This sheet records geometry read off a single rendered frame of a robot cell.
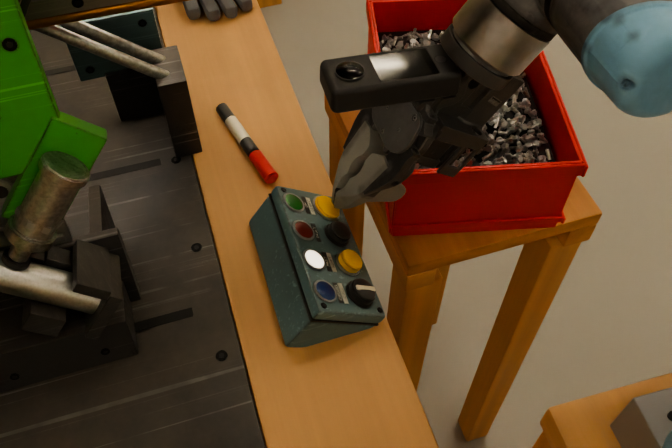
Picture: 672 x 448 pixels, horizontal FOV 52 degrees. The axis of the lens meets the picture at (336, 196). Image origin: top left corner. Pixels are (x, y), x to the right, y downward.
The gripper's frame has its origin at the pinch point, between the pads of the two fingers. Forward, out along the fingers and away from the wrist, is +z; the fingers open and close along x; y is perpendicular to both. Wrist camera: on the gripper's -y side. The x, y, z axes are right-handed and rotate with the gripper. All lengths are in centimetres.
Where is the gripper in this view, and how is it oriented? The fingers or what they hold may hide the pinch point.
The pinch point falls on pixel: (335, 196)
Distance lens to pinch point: 69.0
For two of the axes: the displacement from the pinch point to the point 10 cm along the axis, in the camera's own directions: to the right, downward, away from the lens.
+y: 7.8, 1.6, 6.0
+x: -3.0, -7.5, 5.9
